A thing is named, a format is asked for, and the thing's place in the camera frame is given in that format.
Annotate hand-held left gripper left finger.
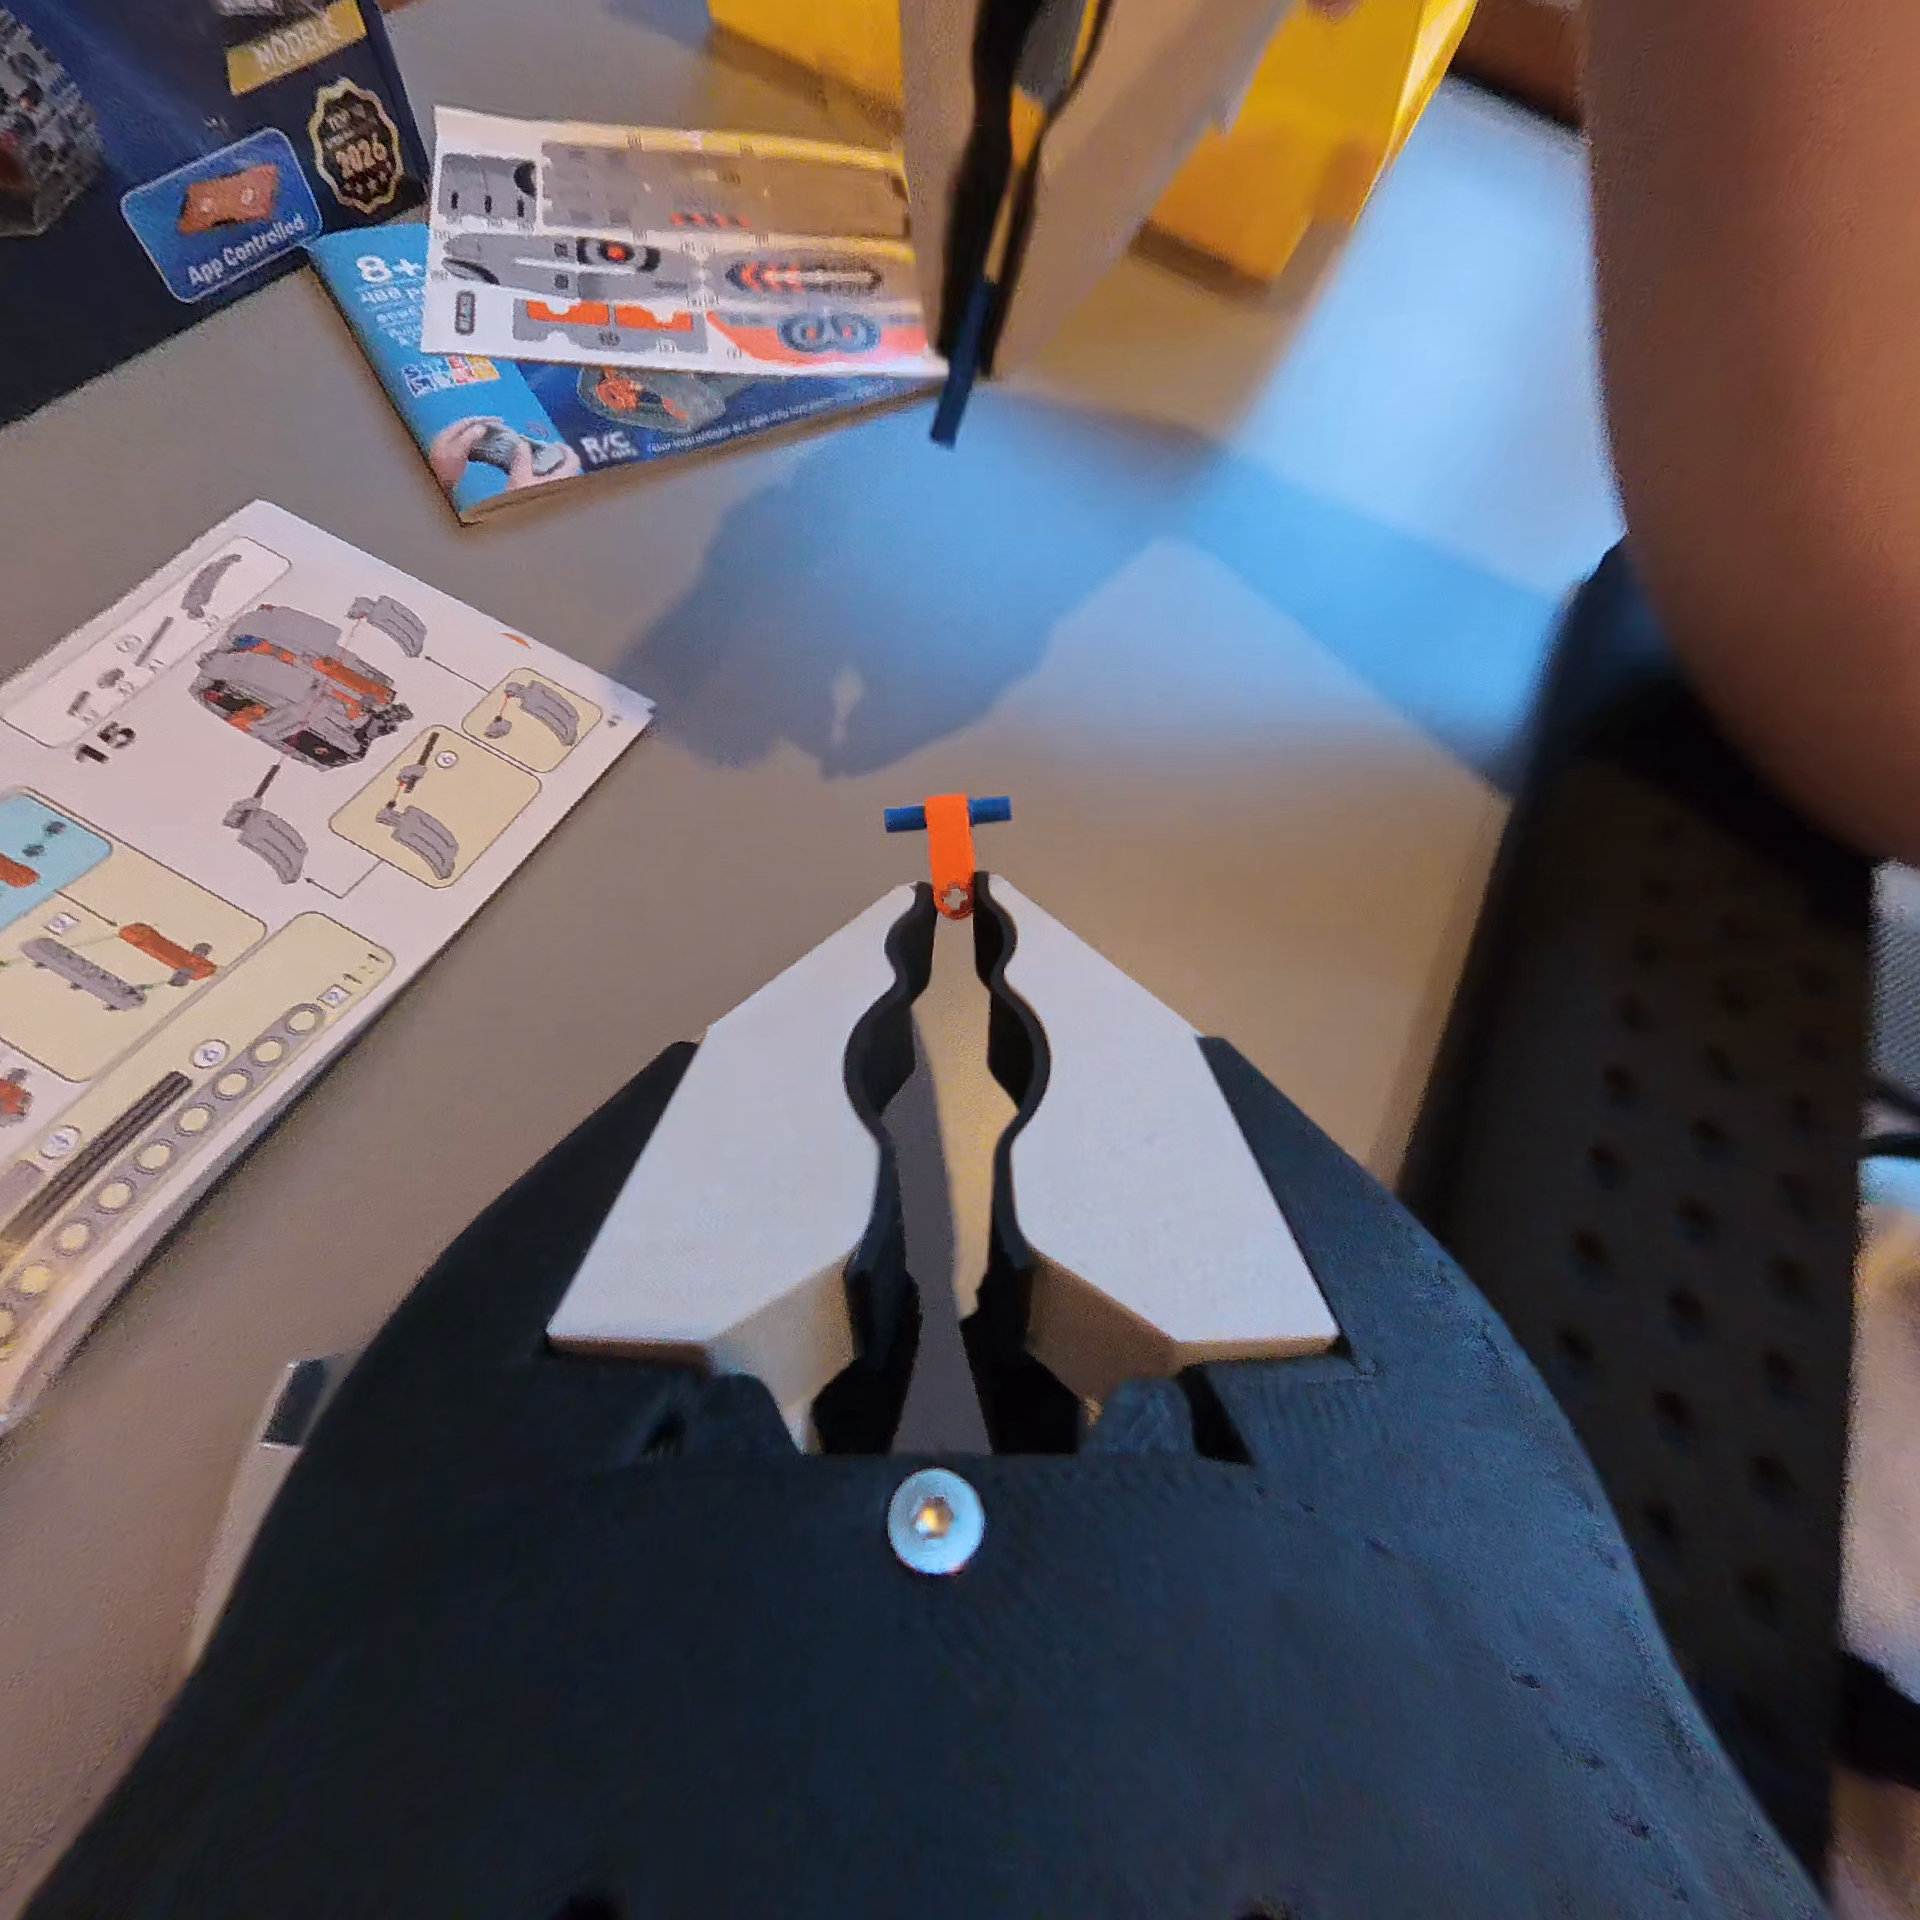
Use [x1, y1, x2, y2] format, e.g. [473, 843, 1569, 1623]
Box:
[546, 883, 939, 1455]

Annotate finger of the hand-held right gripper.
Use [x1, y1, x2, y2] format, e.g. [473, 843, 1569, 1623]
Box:
[990, 0, 1309, 379]
[895, 0, 986, 360]

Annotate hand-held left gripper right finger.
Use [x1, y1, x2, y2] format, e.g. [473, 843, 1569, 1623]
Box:
[967, 878, 1343, 1455]

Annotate orange toy connector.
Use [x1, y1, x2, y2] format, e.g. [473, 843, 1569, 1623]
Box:
[918, 792, 981, 924]

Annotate person's right forearm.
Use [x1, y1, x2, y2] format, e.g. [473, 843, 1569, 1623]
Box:
[1580, 0, 1920, 868]

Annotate grey desk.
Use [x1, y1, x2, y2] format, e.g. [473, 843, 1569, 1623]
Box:
[0, 0, 1635, 1795]

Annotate yellow plastic bin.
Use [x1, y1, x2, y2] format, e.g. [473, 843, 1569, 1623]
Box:
[702, 0, 1484, 288]

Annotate sticker sheet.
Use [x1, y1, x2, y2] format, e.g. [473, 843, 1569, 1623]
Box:
[420, 105, 953, 384]

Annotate blue booklet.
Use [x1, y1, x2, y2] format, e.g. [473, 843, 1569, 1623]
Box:
[306, 219, 945, 531]

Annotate open white instruction booklet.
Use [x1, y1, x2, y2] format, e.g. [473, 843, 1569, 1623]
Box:
[0, 496, 661, 1434]

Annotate blue robot kit box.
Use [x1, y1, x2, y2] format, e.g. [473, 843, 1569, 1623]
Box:
[0, 0, 435, 435]

